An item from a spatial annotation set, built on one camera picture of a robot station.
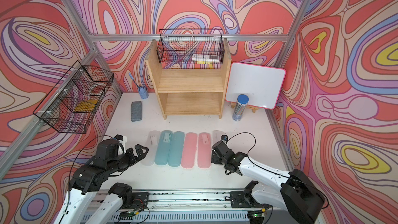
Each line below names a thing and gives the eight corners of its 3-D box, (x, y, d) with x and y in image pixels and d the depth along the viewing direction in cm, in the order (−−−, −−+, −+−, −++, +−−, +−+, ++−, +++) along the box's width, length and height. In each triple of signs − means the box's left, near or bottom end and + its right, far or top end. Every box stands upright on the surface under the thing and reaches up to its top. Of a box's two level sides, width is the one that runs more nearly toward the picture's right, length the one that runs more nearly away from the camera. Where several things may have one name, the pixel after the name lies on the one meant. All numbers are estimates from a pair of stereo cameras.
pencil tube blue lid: (233, 121, 105) (238, 102, 90) (232, 113, 109) (237, 94, 94) (243, 121, 105) (250, 102, 90) (241, 113, 109) (247, 94, 94)
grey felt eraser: (131, 122, 105) (129, 119, 102) (132, 104, 115) (131, 102, 113) (141, 120, 106) (140, 117, 103) (141, 103, 116) (140, 100, 114)
